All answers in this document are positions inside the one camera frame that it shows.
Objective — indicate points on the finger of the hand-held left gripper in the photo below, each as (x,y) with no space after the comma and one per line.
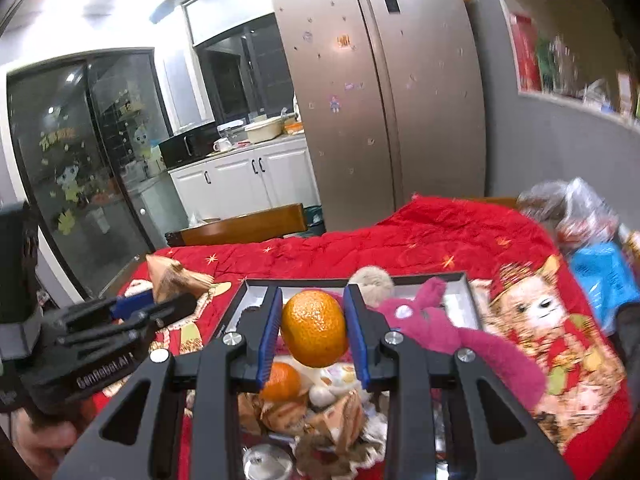
(165,310)
(132,305)

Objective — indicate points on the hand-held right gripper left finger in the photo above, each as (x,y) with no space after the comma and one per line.
(267,340)

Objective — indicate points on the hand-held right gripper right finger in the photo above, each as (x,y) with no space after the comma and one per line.
(357,340)

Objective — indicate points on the brown paper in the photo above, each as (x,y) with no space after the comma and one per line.
(330,425)
(172,277)

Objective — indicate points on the orange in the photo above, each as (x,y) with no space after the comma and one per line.
(281,382)
(314,327)

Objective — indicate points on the black tray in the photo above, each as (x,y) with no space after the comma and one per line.
(250,295)

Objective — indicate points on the person's left hand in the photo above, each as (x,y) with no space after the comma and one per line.
(45,442)

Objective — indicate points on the white plush toy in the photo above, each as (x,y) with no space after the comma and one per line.
(330,385)

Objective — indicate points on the beige fuzzy ball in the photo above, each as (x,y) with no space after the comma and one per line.
(375,282)

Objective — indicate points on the pink plush toy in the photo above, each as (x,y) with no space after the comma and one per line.
(450,340)

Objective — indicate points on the red printed blanket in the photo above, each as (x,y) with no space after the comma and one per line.
(400,240)

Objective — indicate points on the wooden chair back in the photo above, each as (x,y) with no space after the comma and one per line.
(240,225)

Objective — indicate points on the round metal lid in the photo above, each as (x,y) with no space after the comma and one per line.
(267,462)

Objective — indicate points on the glass sliding door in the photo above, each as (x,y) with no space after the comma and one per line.
(85,170)

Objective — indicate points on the white kitchen cabinet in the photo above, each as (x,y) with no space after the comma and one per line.
(250,175)

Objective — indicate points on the black microwave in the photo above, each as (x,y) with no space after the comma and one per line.
(187,150)

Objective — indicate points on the white mug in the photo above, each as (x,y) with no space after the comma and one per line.
(222,145)

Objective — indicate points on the white container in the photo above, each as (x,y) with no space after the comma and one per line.
(262,131)

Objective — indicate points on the silver refrigerator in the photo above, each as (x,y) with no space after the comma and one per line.
(380,100)

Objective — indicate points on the clear plastic bag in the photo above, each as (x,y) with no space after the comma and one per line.
(570,207)

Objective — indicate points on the dark window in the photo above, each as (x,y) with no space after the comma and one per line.
(245,70)

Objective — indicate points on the blue plastic bag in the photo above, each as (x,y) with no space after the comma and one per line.
(605,275)

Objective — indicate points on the red box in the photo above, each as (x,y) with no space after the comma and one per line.
(525,55)

